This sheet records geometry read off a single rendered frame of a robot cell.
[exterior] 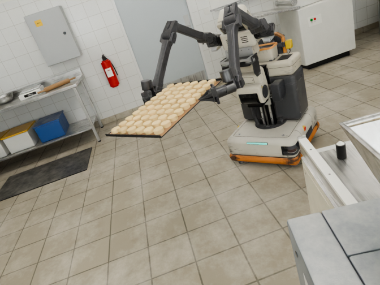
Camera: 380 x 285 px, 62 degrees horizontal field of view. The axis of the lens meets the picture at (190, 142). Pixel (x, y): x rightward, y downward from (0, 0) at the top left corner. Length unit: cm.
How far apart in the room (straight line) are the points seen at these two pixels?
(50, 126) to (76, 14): 166
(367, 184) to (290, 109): 177
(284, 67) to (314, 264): 233
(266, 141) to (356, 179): 159
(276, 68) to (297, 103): 35
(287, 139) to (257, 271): 107
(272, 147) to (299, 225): 218
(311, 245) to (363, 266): 6
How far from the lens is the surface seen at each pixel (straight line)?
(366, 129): 42
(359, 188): 110
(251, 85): 252
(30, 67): 539
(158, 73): 213
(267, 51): 273
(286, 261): 202
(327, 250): 44
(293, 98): 275
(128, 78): 523
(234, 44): 183
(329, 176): 105
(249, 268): 202
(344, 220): 48
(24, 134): 500
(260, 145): 268
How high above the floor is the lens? 150
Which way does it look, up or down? 24 degrees down
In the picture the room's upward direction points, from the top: 19 degrees counter-clockwise
